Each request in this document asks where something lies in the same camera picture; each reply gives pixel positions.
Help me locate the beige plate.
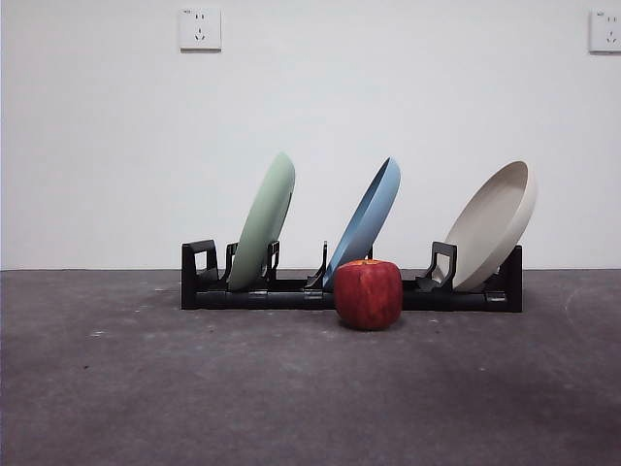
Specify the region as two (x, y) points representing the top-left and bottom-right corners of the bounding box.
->
(433, 160), (539, 293)

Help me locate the red apple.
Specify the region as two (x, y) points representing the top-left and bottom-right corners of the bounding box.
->
(333, 258), (405, 332)

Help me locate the black plate rack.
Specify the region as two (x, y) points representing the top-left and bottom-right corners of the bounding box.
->
(180, 239), (524, 314)

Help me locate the blue plate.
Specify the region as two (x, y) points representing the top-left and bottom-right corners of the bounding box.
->
(322, 156), (403, 292)

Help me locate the white wall socket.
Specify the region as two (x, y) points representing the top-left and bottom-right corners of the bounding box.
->
(588, 9), (621, 54)
(180, 7), (223, 53)

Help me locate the green plate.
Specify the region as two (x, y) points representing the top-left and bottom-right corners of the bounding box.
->
(226, 151), (297, 291)

